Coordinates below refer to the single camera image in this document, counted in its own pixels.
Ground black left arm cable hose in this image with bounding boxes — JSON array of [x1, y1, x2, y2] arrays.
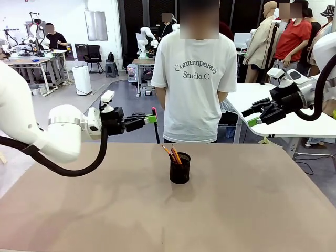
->
[[0, 125, 109, 177]]

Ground small white desk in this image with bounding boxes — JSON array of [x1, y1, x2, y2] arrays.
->
[[49, 49, 71, 82]]

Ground mannequin in beige coat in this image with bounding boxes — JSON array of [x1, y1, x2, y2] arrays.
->
[[243, 1, 279, 84]]

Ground black light stand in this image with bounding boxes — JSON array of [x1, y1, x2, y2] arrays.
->
[[260, 22, 279, 85]]

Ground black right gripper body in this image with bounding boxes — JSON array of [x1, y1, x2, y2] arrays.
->
[[269, 83, 307, 116]]

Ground black floor cable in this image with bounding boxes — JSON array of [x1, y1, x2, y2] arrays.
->
[[295, 154, 315, 176]]

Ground grey metal wall panel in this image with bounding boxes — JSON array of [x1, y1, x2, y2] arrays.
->
[[84, 10, 109, 41]]

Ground person in black top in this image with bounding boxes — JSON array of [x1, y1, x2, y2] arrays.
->
[[301, 7, 322, 77]]

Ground computer tower with coloured lights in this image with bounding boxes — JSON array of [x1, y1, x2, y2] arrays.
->
[[127, 64, 138, 83]]

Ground white robot with red part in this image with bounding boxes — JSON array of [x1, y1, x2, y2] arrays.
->
[[26, 18, 51, 55]]

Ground grey storage bin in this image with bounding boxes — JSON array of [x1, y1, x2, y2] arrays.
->
[[140, 86, 157, 97]]

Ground white air purifier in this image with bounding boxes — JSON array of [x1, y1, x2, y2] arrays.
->
[[72, 65, 92, 96]]

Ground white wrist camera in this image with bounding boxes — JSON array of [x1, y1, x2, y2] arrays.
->
[[267, 67, 295, 89], [99, 90, 116, 113]]

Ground wood top work table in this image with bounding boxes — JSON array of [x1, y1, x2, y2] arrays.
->
[[4, 58, 55, 92]]

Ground person in white T-shirt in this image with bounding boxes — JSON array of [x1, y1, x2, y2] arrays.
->
[[151, 0, 238, 144]]

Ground black office chair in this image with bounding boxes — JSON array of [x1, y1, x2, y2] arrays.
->
[[83, 45, 104, 74]]

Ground operator in black clothes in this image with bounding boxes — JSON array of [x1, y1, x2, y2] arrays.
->
[[159, 13, 174, 40]]

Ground black mesh pen holder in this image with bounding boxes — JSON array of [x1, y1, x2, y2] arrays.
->
[[169, 152, 192, 184]]

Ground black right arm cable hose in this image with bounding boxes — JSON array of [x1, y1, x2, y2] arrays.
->
[[295, 56, 336, 122]]

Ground white monitor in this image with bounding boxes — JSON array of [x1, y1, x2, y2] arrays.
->
[[233, 32, 255, 50]]

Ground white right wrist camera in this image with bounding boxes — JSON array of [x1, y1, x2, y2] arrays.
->
[[267, 67, 295, 89]]

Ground stacked dark plastic stools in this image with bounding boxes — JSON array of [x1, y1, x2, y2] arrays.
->
[[105, 60, 119, 78]]

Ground black pen with pink cap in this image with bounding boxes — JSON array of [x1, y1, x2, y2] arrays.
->
[[152, 107, 160, 144]]

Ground mannequin in dark red top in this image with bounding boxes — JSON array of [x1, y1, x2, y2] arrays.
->
[[219, 21, 234, 41]]

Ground yellow pencil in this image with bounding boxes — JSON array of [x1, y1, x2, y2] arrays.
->
[[161, 145, 175, 161], [172, 144, 182, 164]]

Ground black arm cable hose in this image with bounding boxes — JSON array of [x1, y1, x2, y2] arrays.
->
[[0, 125, 109, 177], [295, 56, 336, 122]]

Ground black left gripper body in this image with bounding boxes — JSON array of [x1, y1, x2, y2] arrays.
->
[[99, 106, 127, 137]]

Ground dark grey cabinet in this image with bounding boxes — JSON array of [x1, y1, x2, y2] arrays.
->
[[75, 43, 89, 61]]

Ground seated person in black T-shirt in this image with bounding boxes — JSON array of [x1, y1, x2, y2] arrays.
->
[[45, 23, 68, 50]]

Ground clear plastic sheet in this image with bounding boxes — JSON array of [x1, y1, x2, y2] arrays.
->
[[219, 99, 238, 113]]

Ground wood top robot table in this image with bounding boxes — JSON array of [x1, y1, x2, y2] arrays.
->
[[131, 58, 158, 98]]

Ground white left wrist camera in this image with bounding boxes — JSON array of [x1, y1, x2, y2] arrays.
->
[[99, 90, 116, 113]]

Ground white desk with rounded corner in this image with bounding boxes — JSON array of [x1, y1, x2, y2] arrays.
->
[[223, 83, 336, 161]]

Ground person's right forearm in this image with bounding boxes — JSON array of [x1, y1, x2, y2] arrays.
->
[[155, 86, 167, 110]]

